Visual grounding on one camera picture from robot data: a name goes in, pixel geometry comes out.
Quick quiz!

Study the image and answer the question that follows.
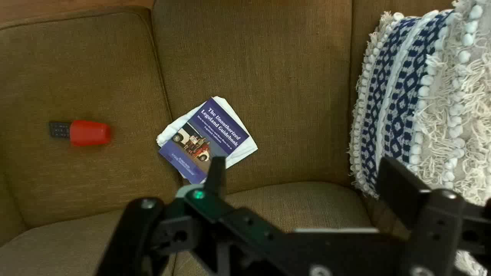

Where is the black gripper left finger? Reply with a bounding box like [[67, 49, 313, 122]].
[[96, 154, 288, 276]]

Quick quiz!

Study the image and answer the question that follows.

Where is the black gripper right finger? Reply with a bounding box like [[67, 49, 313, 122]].
[[377, 154, 491, 276]]

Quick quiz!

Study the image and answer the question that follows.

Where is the blue Legoland guidebook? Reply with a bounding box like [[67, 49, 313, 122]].
[[156, 96, 251, 185]]

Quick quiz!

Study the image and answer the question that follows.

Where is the brown fabric couch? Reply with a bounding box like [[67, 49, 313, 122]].
[[0, 0, 491, 276]]

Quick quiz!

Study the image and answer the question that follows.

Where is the red and black small object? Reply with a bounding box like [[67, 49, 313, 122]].
[[47, 118, 113, 148]]

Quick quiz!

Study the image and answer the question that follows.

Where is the cream fringed pillow blue pattern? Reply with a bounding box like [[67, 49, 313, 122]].
[[348, 0, 491, 276]]

